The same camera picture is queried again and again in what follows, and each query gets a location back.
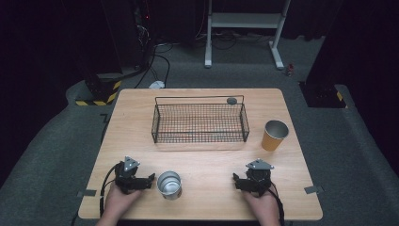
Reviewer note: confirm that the white metal stand frame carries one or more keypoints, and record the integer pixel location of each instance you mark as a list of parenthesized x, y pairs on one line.
[(244, 20)]

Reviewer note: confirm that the person's left hand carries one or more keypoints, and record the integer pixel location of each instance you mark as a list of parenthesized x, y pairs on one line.
[(117, 202)]

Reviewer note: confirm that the dark equipment rack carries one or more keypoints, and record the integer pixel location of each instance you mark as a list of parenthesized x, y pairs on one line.
[(144, 31)]

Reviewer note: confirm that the black stand base yellow mark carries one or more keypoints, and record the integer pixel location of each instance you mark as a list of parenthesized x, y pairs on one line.
[(323, 95)]

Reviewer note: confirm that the person's right hand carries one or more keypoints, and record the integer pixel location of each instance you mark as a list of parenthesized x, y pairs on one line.
[(265, 205)]

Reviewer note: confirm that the silver metal cup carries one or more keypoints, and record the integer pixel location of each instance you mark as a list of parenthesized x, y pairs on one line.
[(169, 185)]

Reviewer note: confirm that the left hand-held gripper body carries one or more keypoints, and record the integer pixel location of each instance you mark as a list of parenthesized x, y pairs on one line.
[(125, 179)]

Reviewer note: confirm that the white plug on floor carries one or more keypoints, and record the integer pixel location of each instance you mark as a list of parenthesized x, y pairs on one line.
[(156, 84)]

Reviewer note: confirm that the orange metal cup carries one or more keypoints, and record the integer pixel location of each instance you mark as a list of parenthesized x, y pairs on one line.
[(271, 141)]

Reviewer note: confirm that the small grey round disc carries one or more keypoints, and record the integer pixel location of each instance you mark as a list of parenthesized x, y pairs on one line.
[(231, 100)]

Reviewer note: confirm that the black yellow striped stand base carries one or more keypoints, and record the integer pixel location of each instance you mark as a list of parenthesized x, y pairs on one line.
[(100, 94)]

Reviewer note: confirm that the grey tape strip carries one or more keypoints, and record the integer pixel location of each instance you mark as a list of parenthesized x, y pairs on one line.
[(313, 189), (87, 193)]

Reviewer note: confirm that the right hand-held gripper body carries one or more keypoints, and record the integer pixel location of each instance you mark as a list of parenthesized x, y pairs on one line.
[(259, 180)]

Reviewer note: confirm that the small red object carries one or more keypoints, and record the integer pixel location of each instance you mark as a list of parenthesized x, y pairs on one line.
[(290, 69)]

